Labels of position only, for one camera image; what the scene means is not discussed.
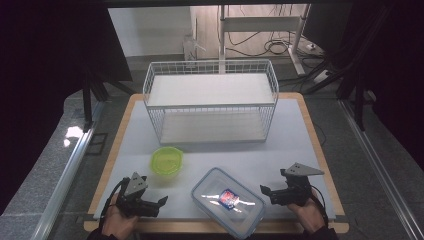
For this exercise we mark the person's right hand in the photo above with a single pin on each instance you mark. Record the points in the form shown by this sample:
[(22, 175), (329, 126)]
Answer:
[(310, 215)]

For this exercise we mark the black metal stand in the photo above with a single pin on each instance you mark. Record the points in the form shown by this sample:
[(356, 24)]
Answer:
[(87, 100), (359, 100)]

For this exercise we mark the aluminium rail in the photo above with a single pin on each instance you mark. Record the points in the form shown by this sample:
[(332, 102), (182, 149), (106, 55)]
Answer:
[(63, 180), (380, 170)]

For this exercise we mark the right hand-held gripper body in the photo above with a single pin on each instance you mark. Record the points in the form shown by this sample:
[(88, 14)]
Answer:
[(295, 191)]

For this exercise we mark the green round plastic container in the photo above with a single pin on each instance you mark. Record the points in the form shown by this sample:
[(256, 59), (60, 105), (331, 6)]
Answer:
[(166, 161)]

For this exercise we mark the white power strip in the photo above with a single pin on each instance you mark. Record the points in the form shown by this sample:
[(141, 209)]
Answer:
[(321, 76)]

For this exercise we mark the black curtain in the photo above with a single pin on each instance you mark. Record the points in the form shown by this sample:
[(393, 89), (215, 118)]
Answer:
[(396, 66), (40, 66)]

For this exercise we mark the pale grey table mat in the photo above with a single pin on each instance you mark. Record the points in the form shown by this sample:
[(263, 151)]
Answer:
[(240, 156)]

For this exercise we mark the black floor grate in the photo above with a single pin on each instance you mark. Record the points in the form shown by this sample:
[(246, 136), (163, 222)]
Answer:
[(96, 144)]

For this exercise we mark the clear plastic bottle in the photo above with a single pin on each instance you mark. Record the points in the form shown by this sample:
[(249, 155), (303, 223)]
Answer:
[(190, 46)]

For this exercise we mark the person's left hand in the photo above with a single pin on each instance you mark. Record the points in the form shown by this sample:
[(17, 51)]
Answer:
[(116, 223)]

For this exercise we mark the wooden table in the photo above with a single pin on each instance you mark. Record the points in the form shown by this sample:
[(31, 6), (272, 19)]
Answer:
[(116, 143)]

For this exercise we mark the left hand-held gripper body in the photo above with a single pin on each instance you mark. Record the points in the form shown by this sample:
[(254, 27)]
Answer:
[(135, 186)]

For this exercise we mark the white desk frame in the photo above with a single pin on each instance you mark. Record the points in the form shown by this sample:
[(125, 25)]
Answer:
[(260, 24)]

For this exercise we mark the clear plastic food container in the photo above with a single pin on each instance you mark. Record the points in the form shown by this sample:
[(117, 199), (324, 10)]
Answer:
[(228, 203)]

